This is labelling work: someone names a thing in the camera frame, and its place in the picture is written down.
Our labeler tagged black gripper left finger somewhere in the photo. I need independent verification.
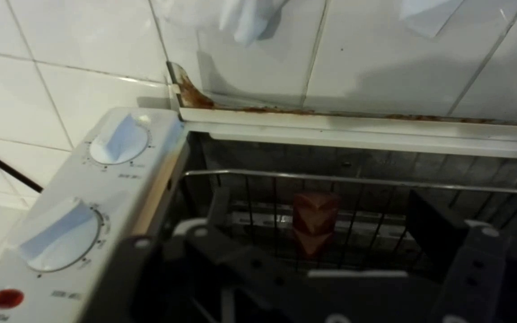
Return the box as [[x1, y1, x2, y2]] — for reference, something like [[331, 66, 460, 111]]
[[82, 185, 333, 323]]

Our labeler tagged white crumpled cloth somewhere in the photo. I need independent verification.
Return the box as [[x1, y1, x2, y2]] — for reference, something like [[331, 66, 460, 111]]
[[216, 0, 473, 48]]

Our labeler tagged small brown object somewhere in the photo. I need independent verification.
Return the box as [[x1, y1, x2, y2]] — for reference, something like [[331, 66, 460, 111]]
[[292, 188, 342, 258]]

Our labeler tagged white toaster oven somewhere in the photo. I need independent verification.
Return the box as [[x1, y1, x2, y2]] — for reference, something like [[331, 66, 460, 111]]
[[0, 106, 517, 323]]

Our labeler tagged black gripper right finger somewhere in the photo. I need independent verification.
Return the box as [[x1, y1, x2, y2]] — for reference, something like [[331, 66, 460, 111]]
[[406, 190, 517, 323]]

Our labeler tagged oven wire rack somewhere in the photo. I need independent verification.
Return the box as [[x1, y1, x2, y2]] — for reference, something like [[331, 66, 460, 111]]
[[177, 169, 517, 276]]

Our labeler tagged white oven knob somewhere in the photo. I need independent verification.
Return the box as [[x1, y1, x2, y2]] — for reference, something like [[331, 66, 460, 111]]
[[87, 111, 153, 167], [17, 197, 105, 274]]

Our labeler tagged red oven indicator light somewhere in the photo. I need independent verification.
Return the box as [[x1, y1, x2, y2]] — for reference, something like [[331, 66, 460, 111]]
[[0, 287, 28, 312]]

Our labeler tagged black cable with plug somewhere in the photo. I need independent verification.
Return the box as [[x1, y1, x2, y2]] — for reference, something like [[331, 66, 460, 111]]
[[0, 140, 46, 194]]

